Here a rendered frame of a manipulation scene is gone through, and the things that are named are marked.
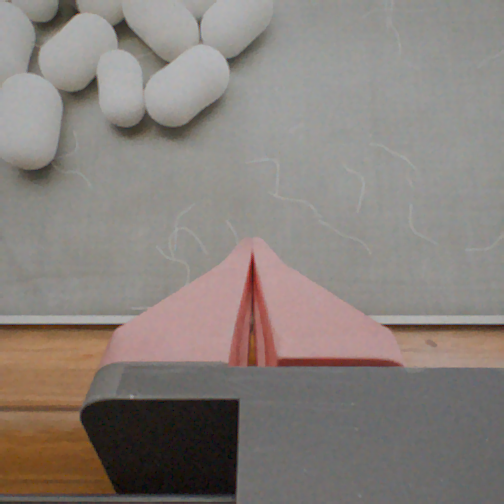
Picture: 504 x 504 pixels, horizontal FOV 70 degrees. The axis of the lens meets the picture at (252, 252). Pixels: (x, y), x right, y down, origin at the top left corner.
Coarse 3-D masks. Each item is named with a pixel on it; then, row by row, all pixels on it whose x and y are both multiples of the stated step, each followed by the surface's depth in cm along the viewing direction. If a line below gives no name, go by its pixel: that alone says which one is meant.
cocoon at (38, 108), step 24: (0, 96) 14; (24, 96) 14; (48, 96) 14; (0, 120) 13; (24, 120) 13; (48, 120) 14; (0, 144) 13; (24, 144) 13; (48, 144) 14; (24, 168) 14
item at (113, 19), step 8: (80, 0) 15; (88, 0) 15; (96, 0) 15; (104, 0) 15; (112, 0) 15; (120, 0) 15; (80, 8) 15; (88, 8) 15; (96, 8) 15; (104, 8) 15; (112, 8) 15; (120, 8) 15; (104, 16) 15; (112, 16) 15; (120, 16) 16; (112, 24) 16
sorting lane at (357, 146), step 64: (64, 0) 17; (320, 0) 17; (384, 0) 17; (448, 0) 17; (256, 64) 16; (320, 64) 16; (384, 64) 16; (448, 64) 16; (64, 128) 16; (128, 128) 16; (192, 128) 15; (256, 128) 15; (320, 128) 15; (384, 128) 15; (448, 128) 15; (0, 192) 15; (64, 192) 15; (128, 192) 15; (192, 192) 15; (256, 192) 15; (320, 192) 15; (384, 192) 15; (448, 192) 15; (0, 256) 15; (64, 256) 14; (128, 256) 14; (192, 256) 14; (320, 256) 14; (384, 256) 14; (448, 256) 14; (0, 320) 14; (64, 320) 14; (128, 320) 14; (384, 320) 14; (448, 320) 13
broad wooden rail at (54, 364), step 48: (0, 336) 13; (48, 336) 13; (96, 336) 13; (432, 336) 13; (480, 336) 13; (0, 384) 12; (48, 384) 12; (0, 432) 11; (48, 432) 11; (0, 480) 11; (48, 480) 11; (96, 480) 11
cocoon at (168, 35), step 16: (128, 0) 15; (144, 0) 14; (160, 0) 14; (176, 0) 15; (128, 16) 15; (144, 16) 14; (160, 16) 14; (176, 16) 14; (192, 16) 15; (144, 32) 15; (160, 32) 14; (176, 32) 14; (192, 32) 15; (160, 48) 15; (176, 48) 15
